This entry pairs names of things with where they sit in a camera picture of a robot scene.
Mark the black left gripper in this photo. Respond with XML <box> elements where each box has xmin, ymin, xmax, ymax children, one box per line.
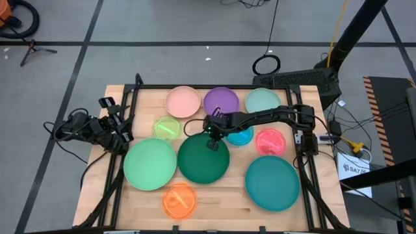
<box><xmin>99</xmin><ymin>96</ymin><xmax>135</xmax><ymax>144</ymax></box>

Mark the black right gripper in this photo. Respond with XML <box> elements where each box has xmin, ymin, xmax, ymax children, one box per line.
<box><xmin>203</xmin><ymin>106</ymin><xmax>235</xmax><ymax>152</ymax></box>

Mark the small clear blue plate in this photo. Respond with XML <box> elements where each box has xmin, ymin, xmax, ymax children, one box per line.
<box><xmin>225</xmin><ymin>125</ymin><xmax>255</xmax><ymax>146</ymax></box>

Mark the purple plastic plate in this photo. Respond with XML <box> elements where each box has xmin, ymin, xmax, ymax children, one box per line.
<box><xmin>203</xmin><ymin>86</ymin><xmax>241</xmax><ymax>117</ymax></box>

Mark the large dark green plate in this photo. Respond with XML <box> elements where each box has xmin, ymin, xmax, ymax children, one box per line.
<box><xmin>177</xmin><ymin>132</ymin><xmax>231</xmax><ymax>185</ymax></box>

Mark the small clear green plate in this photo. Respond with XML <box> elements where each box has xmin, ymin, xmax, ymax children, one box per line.
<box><xmin>153</xmin><ymin>116</ymin><xmax>182</xmax><ymax>144</ymax></box>

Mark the pink plastic plate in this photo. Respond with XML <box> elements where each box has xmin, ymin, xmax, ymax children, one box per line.
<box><xmin>164</xmin><ymin>85</ymin><xmax>202</xmax><ymax>119</ymax></box>

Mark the pale blue-green plastic plate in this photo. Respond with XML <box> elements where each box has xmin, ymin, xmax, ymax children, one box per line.
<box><xmin>244</xmin><ymin>88</ymin><xmax>282</xmax><ymax>114</ymax></box>

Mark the small clear red plate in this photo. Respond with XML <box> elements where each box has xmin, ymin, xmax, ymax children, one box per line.
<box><xmin>255</xmin><ymin>127</ymin><xmax>287</xmax><ymax>157</ymax></box>

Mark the large light green plate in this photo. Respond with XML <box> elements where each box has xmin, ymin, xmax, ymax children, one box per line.
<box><xmin>123</xmin><ymin>138</ymin><xmax>178</xmax><ymax>192</ymax></box>

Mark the small clear orange plate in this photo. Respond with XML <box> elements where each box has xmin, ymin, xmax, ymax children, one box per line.
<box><xmin>161</xmin><ymin>183</ymin><xmax>198</xmax><ymax>220</ymax></box>

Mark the large teal plate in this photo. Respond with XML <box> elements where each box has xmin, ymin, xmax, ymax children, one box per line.
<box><xmin>244</xmin><ymin>155</ymin><xmax>301</xmax><ymax>213</ymax></box>

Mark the black perforated computer case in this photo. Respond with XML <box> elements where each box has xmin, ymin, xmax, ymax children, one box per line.
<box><xmin>252</xmin><ymin>67</ymin><xmax>343</xmax><ymax>111</ymax></box>

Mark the black power adapter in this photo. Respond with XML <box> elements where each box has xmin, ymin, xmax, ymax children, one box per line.
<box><xmin>328</xmin><ymin>119</ymin><xmax>343</xmax><ymax>137</ymax></box>

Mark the black tripod stand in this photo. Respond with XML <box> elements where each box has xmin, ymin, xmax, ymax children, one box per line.
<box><xmin>19</xmin><ymin>38</ymin><xmax>59</xmax><ymax>68</ymax></box>

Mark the white printed paper sheet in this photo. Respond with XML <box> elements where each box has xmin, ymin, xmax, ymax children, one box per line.
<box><xmin>336</xmin><ymin>151</ymin><xmax>374</xmax><ymax>198</ymax></box>

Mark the yellow plug connector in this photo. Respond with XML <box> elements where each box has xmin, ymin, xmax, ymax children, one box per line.
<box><xmin>340</xmin><ymin>135</ymin><xmax>365</xmax><ymax>154</ymax></box>

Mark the orange vacuum cleaner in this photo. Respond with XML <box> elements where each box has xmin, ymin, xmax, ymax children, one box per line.
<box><xmin>0</xmin><ymin>0</ymin><xmax>12</xmax><ymax>29</ymax></box>

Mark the black metal beam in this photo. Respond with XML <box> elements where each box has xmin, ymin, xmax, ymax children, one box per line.
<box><xmin>339</xmin><ymin>158</ymin><xmax>416</xmax><ymax>192</ymax></box>

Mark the black hazard-striped mat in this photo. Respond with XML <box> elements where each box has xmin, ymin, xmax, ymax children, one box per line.
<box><xmin>363</xmin><ymin>76</ymin><xmax>416</xmax><ymax>234</ymax></box>

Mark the black metal table frame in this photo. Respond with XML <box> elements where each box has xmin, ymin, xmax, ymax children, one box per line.
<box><xmin>77</xmin><ymin>73</ymin><xmax>350</xmax><ymax>234</ymax></box>

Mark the black coiled cable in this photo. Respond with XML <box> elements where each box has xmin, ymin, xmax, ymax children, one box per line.
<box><xmin>252</xmin><ymin>0</ymin><xmax>282</xmax><ymax>77</ymax></box>

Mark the black vacuum hose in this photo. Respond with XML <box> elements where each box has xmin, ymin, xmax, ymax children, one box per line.
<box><xmin>0</xmin><ymin>0</ymin><xmax>40</xmax><ymax>40</ymax></box>

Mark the yellow cable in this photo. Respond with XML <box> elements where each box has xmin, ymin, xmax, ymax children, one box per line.
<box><xmin>326</xmin><ymin>0</ymin><xmax>349</xmax><ymax>68</ymax></box>

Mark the black camera pole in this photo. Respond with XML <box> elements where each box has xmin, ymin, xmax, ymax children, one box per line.
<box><xmin>313</xmin><ymin>0</ymin><xmax>389</xmax><ymax>74</ymax></box>

